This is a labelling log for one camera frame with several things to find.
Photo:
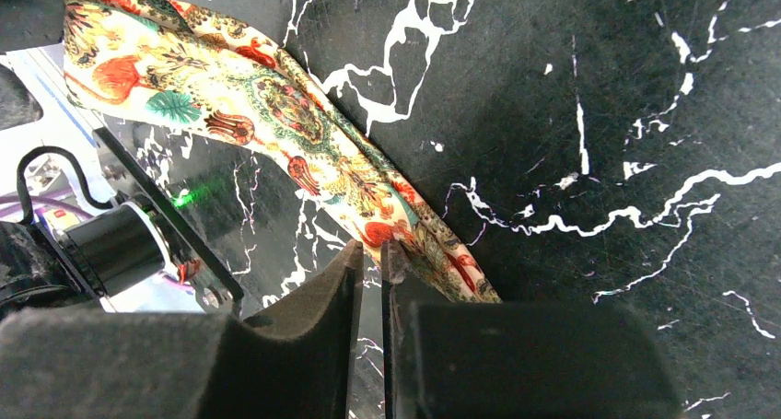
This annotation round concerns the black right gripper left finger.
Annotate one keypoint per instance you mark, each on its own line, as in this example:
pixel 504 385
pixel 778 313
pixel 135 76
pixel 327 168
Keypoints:
pixel 291 360

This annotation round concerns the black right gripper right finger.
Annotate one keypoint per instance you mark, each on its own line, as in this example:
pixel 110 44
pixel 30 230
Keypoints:
pixel 514 360

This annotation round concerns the cream flamingo paisley tie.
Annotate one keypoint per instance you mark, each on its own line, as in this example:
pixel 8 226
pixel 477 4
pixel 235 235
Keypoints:
pixel 178 65

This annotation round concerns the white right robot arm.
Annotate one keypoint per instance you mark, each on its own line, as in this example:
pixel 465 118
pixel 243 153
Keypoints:
pixel 98 258

